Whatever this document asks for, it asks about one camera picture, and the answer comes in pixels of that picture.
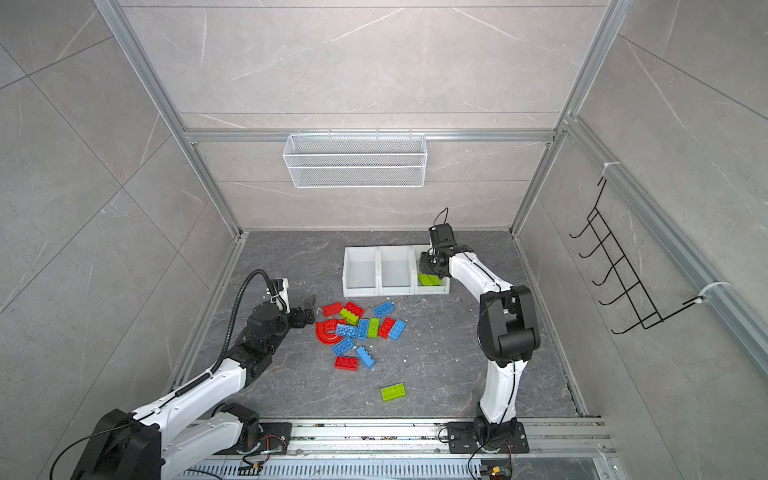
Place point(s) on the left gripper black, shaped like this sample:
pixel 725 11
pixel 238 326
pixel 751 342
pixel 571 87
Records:
pixel 300 321

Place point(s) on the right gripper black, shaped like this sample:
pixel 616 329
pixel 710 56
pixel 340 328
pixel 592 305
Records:
pixel 425 269

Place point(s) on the white three-compartment bin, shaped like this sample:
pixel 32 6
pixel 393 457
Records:
pixel 386 271

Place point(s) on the blue lego brick top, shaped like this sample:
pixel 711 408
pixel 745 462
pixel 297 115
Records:
pixel 383 309

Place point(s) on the blue lego brick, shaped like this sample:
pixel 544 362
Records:
pixel 362 328
pixel 396 330
pixel 346 330
pixel 365 357
pixel 345 345
pixel 383 309

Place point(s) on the red lego brick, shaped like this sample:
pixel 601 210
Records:
pixel 386 327
pixel 332 310
pixel 354 309
pixel 346 363

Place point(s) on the green lego brick bottom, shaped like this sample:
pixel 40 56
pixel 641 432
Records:
pixel 393 392

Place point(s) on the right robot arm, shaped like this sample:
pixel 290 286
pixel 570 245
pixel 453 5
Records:
pixel 508 332

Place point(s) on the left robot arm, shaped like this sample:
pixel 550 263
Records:
pixel 168 436

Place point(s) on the red arch lego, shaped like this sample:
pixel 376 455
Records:
pixel 326 331

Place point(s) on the green lego brick top pile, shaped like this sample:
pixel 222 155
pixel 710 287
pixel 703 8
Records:
pixel 349 317

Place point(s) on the red lego brick bottom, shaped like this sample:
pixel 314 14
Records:
pixel 346 363

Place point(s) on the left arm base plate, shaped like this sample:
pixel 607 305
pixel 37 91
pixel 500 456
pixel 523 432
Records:
pixel 265 438

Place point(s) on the white wire mesh basket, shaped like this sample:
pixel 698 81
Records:
pixel 356 160

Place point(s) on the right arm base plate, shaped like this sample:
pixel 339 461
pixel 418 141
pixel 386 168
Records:
pixel 467 437

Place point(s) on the black wire hook rack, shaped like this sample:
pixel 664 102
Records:
pixel 633 291

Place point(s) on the aluminium front rail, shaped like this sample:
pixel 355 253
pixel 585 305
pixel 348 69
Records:
pixel 408 448

